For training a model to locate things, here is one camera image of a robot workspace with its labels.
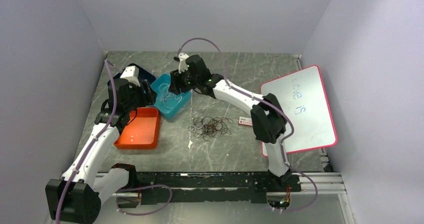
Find white cable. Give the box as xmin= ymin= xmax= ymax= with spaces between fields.
xmin=155 ymin=82 xmax=185 ymax=108

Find red white small box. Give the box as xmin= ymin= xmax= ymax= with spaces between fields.
xmin=238 ymin=116 xmax=253 ymax=127

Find orange tray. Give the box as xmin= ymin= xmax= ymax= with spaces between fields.
xmin=114 ymin=107 xmax=161 ymax=150

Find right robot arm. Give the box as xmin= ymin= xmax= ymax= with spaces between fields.
xmin=168 ymin=53 xmax=292 ymax=191

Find brown and white cables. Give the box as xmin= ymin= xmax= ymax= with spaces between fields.
xmin=186 ymin=116 xmax=235 ymax=143

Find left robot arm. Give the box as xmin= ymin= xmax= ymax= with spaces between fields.
xmin=45 ymin=77 xmax=157 ymax=224

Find pink framed whiteboard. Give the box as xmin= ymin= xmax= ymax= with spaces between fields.
xmin=260 ymin=65 xmax=338 ymax=154

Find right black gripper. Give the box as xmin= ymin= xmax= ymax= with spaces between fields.
xmin=168 ymin=65 xmax=200 ymax=96

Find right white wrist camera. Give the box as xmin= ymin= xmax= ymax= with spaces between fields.
xmin=173 ymin=52 xmax=190 ymax=74

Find teal tray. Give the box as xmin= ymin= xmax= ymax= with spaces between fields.
xmin=150 ymin=73 xmax=192 ymax=120

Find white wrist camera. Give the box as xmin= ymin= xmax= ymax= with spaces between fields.
xmin=173 ymin=52 xmax=190 ymax=74
xmin=119 ymin=65 xmax=141 ymax=87

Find navy blue tray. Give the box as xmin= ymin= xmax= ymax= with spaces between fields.
xmin=113 ymin=63 xmax=156 ymax=85

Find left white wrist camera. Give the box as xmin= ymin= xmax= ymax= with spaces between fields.
xmin=119 ymin=65 xmax=141 ymax=87

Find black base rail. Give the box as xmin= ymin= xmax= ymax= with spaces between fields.
xmin=118 ymin=171 xmax=302 ymax=205

